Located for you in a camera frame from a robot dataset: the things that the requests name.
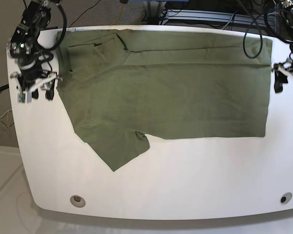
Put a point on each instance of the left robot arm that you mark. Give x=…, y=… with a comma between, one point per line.
x=284, y=9

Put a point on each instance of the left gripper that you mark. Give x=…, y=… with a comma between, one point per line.
x=283, y=71

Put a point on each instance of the silver equipment rack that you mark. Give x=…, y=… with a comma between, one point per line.
x=160, y=12

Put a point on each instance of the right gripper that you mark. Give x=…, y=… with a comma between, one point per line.
x=35, y=79

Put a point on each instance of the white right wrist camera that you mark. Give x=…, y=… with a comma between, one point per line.
x=24, y=97

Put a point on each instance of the left table grommet hole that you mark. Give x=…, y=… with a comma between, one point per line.
x=77, y=201

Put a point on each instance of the table grommet hole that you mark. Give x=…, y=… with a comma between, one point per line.
x=77, y=201
x=286, y=198

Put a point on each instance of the right table grommet hole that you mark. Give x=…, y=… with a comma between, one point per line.
x=286, y=198

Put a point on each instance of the olive green T-shirt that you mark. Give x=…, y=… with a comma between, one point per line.
x=119, y=86

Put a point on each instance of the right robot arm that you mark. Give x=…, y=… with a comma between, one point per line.
x=29, y=55

